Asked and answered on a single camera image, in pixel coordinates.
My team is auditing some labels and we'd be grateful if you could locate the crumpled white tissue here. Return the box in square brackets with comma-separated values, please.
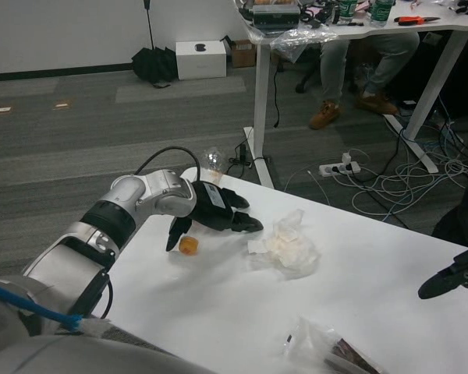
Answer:
[246, 208, 322, 281]

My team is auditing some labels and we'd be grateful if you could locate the white cable tangle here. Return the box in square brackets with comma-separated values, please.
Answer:
[283, 108, 468, 220]

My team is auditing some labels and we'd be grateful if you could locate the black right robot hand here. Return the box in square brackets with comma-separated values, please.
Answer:
[417, 134, 468, 301]

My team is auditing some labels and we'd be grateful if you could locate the white standing desk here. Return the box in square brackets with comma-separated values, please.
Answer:
[233, 0, 468, 191]

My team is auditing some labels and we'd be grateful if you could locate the clear plastic bag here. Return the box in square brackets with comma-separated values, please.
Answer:
[246, 26, 339, 65]

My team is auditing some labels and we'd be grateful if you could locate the clear snack wrapper bag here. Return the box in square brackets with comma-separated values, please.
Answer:
[282, 316, 388, 374]

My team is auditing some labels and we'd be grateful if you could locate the orange handled tool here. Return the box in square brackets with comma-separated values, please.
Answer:
[393, 15, 441, 26]

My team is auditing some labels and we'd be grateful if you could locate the black folded umbrella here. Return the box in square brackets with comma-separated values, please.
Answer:
[130, 0, 179, 89]

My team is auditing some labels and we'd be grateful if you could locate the blue braided cable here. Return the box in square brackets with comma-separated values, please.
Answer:
[0, 277, 83, 333]

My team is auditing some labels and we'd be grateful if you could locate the black power adapter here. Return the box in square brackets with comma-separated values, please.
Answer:
[228, 141, 254, 168]

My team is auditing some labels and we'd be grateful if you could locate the white power strip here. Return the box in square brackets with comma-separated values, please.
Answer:
[318, 161, 362, 177]

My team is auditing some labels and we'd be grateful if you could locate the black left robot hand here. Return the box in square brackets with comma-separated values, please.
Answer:
[165, 180, 265, 253]

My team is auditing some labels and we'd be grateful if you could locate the seated person in grey trousers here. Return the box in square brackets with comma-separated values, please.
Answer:
[308, 28, 421, 131]

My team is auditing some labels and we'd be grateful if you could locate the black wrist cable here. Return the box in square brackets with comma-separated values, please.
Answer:
[133, 145, 203, 183]

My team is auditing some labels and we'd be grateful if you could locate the clear bottle with orange cap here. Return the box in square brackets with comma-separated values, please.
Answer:
[178, 144, 228, 257]

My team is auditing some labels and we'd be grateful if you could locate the brown cardboard box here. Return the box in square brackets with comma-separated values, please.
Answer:
[221, 35, 257, 69]

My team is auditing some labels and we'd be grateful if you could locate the silver robot chest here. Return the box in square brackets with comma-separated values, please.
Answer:
[0, 295, 220, 374]

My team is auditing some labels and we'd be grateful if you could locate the black metal device box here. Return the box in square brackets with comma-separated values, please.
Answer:
[250, 2, 301, 30]

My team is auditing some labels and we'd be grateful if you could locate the white product box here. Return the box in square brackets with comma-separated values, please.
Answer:
[175, 39, 228, 81]

